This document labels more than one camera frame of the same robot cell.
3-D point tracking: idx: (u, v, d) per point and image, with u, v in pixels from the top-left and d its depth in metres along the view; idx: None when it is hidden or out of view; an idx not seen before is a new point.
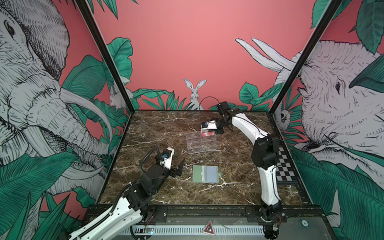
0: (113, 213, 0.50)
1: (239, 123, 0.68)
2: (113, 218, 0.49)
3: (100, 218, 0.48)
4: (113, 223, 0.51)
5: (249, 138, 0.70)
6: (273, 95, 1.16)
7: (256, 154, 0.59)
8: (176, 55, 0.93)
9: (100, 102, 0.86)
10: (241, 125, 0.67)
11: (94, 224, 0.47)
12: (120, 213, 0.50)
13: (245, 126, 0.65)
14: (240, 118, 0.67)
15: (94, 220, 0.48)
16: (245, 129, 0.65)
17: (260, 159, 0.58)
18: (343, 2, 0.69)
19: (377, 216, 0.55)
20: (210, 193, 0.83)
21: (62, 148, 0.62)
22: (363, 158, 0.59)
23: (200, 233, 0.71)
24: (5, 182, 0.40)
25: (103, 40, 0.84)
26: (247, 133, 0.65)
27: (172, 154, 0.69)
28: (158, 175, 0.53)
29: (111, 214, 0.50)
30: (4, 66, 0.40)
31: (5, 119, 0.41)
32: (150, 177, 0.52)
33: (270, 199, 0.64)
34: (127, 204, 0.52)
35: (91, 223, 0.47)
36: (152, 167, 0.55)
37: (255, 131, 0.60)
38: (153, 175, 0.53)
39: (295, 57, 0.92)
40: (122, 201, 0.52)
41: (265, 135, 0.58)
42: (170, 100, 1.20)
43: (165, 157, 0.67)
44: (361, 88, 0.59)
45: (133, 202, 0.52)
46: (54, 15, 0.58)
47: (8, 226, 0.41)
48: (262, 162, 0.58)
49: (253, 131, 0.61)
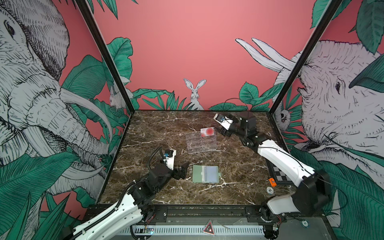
0: (117, 209, 0.50)
1: (268, 154, 0.55)
2: (117, 214, 0.50)
3: (106, 213, 0.49)
4: (116, 220, 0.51)
5: (288, 175, 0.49)
6: (273, 95, 1.16)
7: (304, 197, 0.43)
8: (176, 55, 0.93)
9: (100, 102, 0.86)
10: (270, 157, 0.54)
11: (98, 219, 0.47)
12: (124, 208, 0.51)
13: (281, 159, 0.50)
14: (270, 148, 0.54)
15: (99, 215, 0.48)
16: (280, 164, 0.51)
17: (308, 205, 0.43)
18: (343, 2, 0.69)
19: (377, 217, 0.55)
20: (210, 193, 0.83)
21: (62, 148, 0.62)
22: (363, 158, 0.59)
23: (200, 233, 0.71)
24: (5, 181, 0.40)
25: (103, 40, 0.84)
26: (285, 170, 0.50)
27: (173, 153, 0.77)
28: (163, 173, 0.55)
29: (116, 209, 0.50)
30: (4, 66, 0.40)
31: (5, 119, 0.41)
32: (156, 174, 0.54)
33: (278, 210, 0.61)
34: (131, 200, 0.53)
35: (95, 218, 0.47)
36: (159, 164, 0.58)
37: (295, 166, 0.47)
38: (159, 172, 0.55)
39: (295, 57, 0.92)
40: (126, 197, 0.53)
41: (314, 175, 0.44)
42: (170, 100, 1.20)
43: (167, 155, 0.74)
44: (361, 88, 0.59)
45: (137, 199, 0.53)
46: (54, 15, 0.58)
47: (8, 226, 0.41)
48: (311, 210, 0.43)
49: (293, 166, 0.47)
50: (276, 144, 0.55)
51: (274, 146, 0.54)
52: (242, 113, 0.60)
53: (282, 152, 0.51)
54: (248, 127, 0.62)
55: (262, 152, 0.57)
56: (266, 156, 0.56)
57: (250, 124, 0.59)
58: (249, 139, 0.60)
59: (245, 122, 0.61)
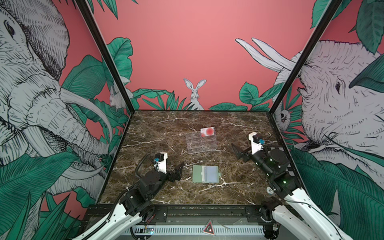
0: (109, 220, 0.51)
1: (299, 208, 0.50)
2: (110, 225, 0.51)
3: (98, 225, 0.50)
4: (108, 231, 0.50)
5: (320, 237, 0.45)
6: (273, 95, 1.16)
7: None
8: (176, 55, 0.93)
9: (100, 102, 0.86)
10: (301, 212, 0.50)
11: (93, 230, 0.49)
12: (116, 220, 0.51)
13: (314, 220, 0.46)
14: (302, 202, 0.49)
15: (93, 226, 0.49)
16: (312, 223, 0.47)
17: None
18: (343, 2, 0.69)
19: (377, 217, 0.55)
20: (210, 193, 0.83)
21: (62, 148, 0.62)
22: (363, 158, 0.59)
23: (200, 233, 0.71)
24: (5, 181, 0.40)
25: (103, 40, 0.84)
26: (319, 233, 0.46)
27: (164, 157, 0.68)
28: (154, 181, 0.54)
29: (108, 221, 0.51)
30: (4, 66, 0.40)
31: (5, 119, 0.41)
32: (147, 182, 0.53)
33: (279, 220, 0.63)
34: (123, 211, 0.53)
35: (89, 231, 0.49)
36: (151, 171, 0.56)
37: (331, 232, 0.43)
38: (149, 180, 0.54)
39: (295, 57, 0.92)
40: (119, 207, 0.53)
41: None
42: (170, 100, 1.20)
43: (158, 160, 0.70)
44: (361, 88, 0.60)
45: (129, 208, 0.53)
46: (54, 16, 0.58)
47: (8, 226, 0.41)
48: None
49: (330, 232, 0.43)
50: (309, 198, 0.50)
51: (307, 200, 0.49)
52: (275, 155, 0.52)
53: (317, 211, 0.47)
54: (277, 171, 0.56)
55: (292, 203, 0.52)
56: (296, 208, 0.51)
57: (282, 168, 0.52)
58: (276, 182, 0.54)
59: (276, 166, 0.53)
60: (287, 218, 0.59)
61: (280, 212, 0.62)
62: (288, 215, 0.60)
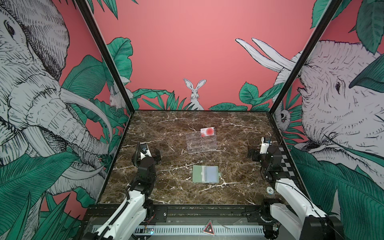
0: (130, 201, 0.54)
1: (285, 191, 0.56)
2: (133, 205, 0.53)
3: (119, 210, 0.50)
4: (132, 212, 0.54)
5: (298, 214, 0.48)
6: (273, 95, 1.16)
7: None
8: (176, 55, 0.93)
9: (100, 102, 0.86)
10: (287, 194, 0.55)
11: (116, 215, 0.48)
12: (136, 199, 0.55)
13: (292, 195, 0.52)
14: (287, 184, 0.56)
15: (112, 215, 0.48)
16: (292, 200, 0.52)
17: None
18: (343, 2, 0.68)
19: (377, 217, 0.55)
20: (210, 193, 0.83)
21: (62, 148, 0.62)
22: (363, 158, 0.59)
23: (200, 233, 0.71)
24: (5, 181, 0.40)
25: (103, 40, 0.84)
26: (297, 208, 0.50)
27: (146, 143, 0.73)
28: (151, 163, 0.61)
29: (130, 202, 0.54)
30: (4, 66, 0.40)
31: (5, 119, 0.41)
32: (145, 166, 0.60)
33: (275, 212, 0.63)
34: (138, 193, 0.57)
35: (113, 216, 0.48)
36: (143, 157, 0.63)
37: (306, 204, 0.47)
38: (147, 164, 0.61)
39: (295, 57, 0.92)
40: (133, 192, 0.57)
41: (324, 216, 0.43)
42: (170, 100, 1.20)
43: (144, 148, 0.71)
44: (361, 88, 0.59)
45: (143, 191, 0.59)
46: (54, 15, 0.58)
47: (8, 226, 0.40)
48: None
49: (304, 204, 0.48)
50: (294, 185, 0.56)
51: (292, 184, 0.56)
52: (271, 147, 0.66)
53: (297, 191, 0.53)
54: (272, 162, 0.66)
55: (280, 187, 0.59)
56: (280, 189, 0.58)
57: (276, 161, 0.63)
58: (269, 173, 0.64)
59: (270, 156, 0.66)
60: (282, 210, 0.60)
61: (279, 206, 0.62)
62: (284, 209, 0.60)
